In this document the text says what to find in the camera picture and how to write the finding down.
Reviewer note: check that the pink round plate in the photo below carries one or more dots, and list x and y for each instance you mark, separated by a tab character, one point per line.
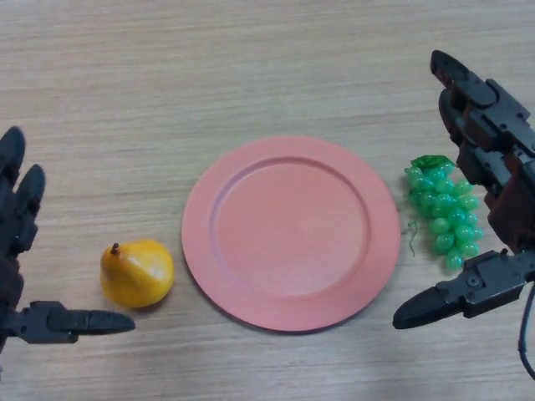
292	238

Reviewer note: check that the green grape bunch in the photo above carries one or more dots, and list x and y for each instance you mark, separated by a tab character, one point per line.
447	209

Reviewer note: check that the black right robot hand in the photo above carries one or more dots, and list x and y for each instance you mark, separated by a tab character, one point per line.
501	138

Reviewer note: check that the yellow pear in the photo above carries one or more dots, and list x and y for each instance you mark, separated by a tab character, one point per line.
138	275

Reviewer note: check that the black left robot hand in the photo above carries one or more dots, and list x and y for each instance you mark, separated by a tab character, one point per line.
12	234

